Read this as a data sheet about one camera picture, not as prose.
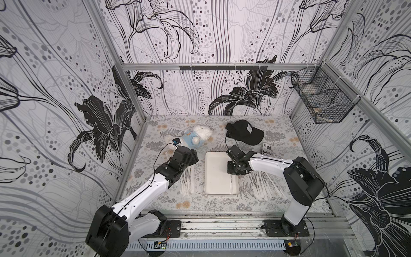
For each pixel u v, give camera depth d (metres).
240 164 0.67
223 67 0.91
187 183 0.87
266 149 0.98
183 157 0.61
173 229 0.73
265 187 0.84
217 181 0.88
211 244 0.76
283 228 0.65
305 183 0.47
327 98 0.90
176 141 0.73
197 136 0.97
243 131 1.07
